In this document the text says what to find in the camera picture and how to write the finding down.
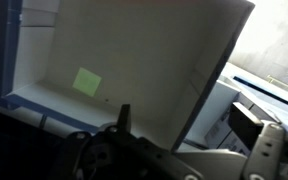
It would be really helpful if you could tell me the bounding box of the green sticky note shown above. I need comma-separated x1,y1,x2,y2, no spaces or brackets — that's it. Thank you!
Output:
72,68,102,97

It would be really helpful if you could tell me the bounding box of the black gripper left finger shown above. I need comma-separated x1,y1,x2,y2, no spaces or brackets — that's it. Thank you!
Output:
117,104,131,131

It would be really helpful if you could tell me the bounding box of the white tv stand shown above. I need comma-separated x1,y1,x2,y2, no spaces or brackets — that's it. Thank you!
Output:
219,63,288,130

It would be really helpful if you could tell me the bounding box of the dark blue box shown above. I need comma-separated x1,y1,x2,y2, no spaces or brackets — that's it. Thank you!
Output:
0,0,253,150

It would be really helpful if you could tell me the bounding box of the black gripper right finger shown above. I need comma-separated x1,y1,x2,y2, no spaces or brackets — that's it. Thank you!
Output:
228,102,264,150

